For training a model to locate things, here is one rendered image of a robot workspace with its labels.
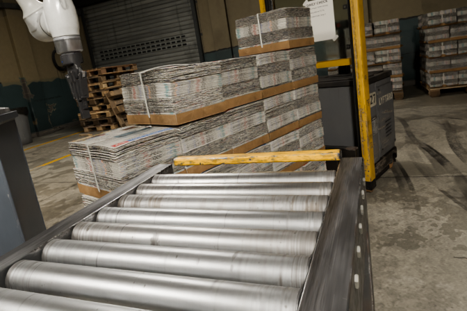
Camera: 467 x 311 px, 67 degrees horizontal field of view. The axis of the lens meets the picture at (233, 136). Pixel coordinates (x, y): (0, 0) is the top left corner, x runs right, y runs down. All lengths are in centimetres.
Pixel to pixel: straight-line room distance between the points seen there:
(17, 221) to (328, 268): 97
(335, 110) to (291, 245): 228
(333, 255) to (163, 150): 101
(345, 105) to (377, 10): 542
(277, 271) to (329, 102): 236
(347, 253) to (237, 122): 127
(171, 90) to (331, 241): 103
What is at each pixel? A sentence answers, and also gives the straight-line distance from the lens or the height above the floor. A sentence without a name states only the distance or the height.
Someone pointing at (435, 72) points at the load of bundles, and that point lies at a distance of 639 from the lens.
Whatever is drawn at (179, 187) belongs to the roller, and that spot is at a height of 80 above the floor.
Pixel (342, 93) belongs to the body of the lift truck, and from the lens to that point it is 271.
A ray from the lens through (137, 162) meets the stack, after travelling 133.
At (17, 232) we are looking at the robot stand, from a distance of 126.
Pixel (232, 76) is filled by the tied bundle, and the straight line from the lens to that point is 169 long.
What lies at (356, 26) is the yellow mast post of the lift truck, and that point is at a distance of 247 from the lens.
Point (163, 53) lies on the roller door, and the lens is 935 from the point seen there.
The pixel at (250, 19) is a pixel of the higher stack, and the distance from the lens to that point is 223.
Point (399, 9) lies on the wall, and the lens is 802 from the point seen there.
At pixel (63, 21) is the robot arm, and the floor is 127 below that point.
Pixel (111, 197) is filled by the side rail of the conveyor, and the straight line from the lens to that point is 84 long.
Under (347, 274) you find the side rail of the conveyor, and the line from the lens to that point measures 45.
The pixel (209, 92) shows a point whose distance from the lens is 154.
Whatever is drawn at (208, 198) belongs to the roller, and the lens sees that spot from 71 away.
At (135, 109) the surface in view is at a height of 91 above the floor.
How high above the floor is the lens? 105
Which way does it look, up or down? 12 degrees down
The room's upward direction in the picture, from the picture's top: 9 degrees counter-clockwise
